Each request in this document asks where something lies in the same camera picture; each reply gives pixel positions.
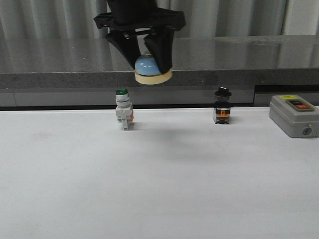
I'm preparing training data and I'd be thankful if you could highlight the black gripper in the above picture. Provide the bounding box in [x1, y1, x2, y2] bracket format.
[94, 0, 186, 74]

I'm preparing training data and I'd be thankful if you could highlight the blue dome call bell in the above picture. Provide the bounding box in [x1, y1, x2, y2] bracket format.
[135, 51, 172, 85]

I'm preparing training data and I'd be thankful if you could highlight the dark grey stone counter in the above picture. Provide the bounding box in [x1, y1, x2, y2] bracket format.
[0, 35, 319, 109]

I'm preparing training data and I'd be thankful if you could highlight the grey curtain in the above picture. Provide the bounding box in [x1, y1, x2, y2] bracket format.
[0, 0, 319, 40]

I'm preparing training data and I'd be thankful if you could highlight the grey push button box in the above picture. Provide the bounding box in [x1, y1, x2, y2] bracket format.
[269, 95, 319, 138]

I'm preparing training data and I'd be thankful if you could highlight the green pushbutton switch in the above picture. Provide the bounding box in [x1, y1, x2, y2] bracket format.
[116, 89, 134, 130]

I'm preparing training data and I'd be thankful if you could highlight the black rotary selector switch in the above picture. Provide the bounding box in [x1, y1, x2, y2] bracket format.
[213, 87, 232, 124]

